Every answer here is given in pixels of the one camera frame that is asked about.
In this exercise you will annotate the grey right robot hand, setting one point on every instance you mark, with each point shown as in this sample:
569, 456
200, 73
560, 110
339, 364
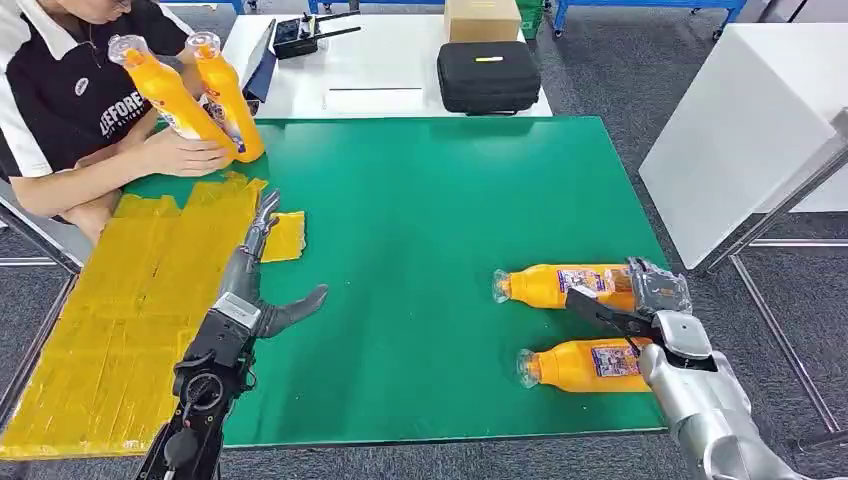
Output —
659, 288

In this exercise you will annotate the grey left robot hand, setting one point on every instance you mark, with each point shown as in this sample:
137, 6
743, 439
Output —
242, 281

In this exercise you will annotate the orange drink bottle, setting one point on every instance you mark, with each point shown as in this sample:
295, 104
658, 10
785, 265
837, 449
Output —
159, 86
536, 286
570, 366
225, 86

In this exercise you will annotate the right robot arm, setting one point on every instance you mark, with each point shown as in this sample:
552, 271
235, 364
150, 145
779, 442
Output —
709, 411

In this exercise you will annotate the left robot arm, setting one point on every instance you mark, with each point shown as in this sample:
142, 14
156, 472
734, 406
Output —
195, 411

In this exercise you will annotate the yellow taped sheet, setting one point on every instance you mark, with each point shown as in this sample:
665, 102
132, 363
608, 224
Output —
119, 318

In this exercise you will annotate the person's right hand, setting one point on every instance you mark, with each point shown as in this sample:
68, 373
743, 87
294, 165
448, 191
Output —
179, 156

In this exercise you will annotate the white tilted table top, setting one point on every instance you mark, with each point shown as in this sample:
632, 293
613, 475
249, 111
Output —
735, 132

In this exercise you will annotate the green mat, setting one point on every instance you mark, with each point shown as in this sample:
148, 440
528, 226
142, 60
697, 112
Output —
430, 199

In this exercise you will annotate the black remote controller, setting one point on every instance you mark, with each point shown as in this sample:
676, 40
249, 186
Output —
295, 38

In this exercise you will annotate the black carrying case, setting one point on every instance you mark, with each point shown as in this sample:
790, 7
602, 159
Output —
489, 78

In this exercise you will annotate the person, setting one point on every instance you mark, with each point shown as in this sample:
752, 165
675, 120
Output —
46, 93

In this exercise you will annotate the green crate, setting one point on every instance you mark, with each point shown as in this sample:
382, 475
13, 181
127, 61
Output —
530, 16

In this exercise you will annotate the cardboard box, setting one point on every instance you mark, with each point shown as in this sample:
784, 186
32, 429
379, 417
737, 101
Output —
482, 21

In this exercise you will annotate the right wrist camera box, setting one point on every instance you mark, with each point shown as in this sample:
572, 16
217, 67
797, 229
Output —
682, 334

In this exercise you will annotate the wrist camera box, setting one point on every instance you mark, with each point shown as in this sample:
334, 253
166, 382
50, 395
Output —
682, 334
222, 334

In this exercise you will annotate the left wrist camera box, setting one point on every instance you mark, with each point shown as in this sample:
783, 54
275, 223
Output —
222, 334

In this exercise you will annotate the grey metal table frame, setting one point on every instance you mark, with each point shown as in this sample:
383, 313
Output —
782, 331

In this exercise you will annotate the grey metal seat frame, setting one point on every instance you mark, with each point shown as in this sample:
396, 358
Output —
40, 242

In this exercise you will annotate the blue metal frame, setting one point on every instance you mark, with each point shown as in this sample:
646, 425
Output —
662, 3

